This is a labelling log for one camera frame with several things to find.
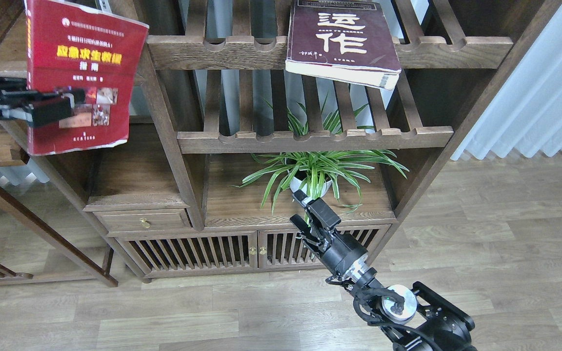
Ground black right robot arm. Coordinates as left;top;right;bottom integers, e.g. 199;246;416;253
290;191;475;351

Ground white upright books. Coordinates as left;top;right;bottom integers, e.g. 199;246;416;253
95;0;112;14

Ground green spider plant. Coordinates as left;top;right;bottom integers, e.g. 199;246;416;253
235;93;409;220

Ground dark red thick book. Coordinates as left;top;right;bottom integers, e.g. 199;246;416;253
285;0;401;90

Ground white pleated curtain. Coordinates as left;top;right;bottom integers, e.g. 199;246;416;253
451;5;562;160

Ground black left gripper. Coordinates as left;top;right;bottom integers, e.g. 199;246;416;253
0;77;85;128

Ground brass drawer knob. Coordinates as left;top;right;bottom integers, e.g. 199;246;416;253
139;218;151;229

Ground dark wooden bookshelf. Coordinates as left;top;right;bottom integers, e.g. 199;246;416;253
4;0;562;283

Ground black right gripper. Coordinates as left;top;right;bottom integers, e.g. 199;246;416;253
290;190;369;284

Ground white plant pot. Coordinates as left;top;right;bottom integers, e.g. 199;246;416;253
290;172;333;198

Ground red paperback book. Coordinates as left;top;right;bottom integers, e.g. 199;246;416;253
24;0;149;156

